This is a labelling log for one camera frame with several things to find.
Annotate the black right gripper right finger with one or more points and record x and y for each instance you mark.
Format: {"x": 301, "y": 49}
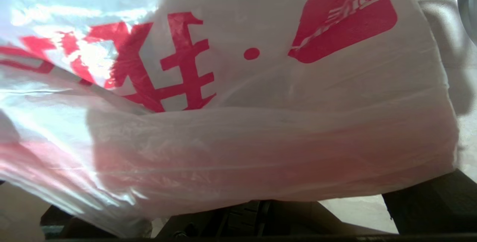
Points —
{"x": 436, "y": 204}

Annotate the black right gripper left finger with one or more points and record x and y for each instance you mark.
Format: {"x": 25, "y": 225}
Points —
{"x": 56, "y": 217}

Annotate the white red-printed trash bag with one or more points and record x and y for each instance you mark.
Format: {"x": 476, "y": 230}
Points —
{"x": 261, "y": 123}

